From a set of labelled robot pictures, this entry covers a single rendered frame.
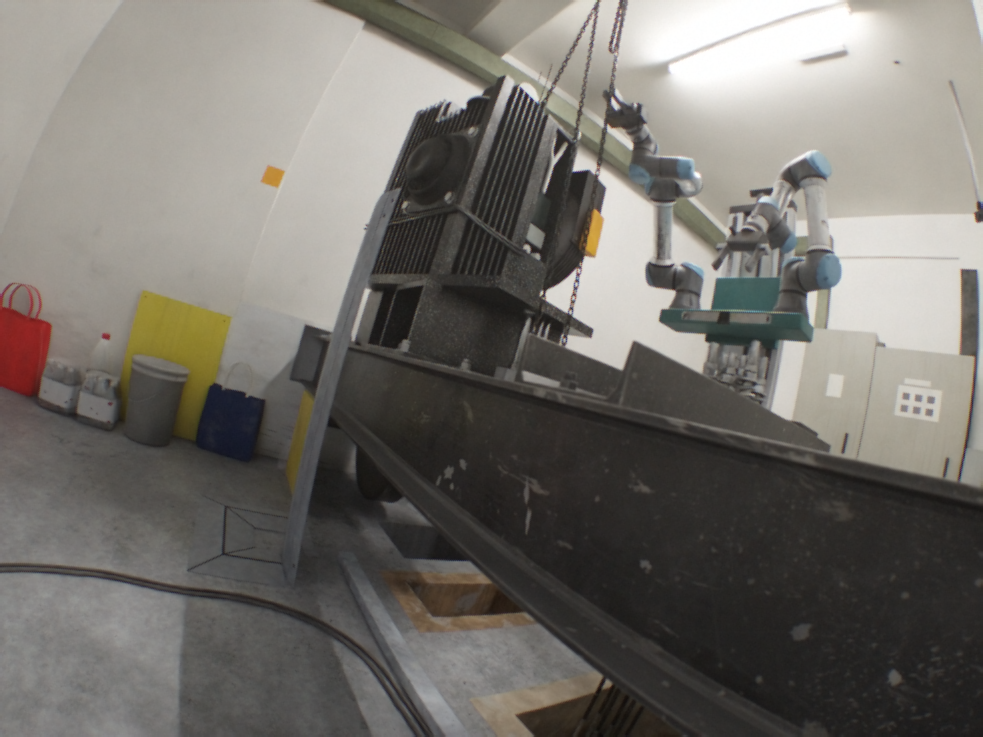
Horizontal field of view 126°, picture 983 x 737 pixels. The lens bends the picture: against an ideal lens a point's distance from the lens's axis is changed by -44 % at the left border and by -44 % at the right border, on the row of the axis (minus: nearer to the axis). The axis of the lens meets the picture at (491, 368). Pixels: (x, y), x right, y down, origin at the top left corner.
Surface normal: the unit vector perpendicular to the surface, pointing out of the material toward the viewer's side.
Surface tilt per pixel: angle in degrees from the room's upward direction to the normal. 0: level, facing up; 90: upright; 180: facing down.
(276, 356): 90
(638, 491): 90
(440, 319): 90
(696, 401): 90
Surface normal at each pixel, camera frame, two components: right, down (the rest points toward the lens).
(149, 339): 0.52, 0.05
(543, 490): -0.82, -0.25
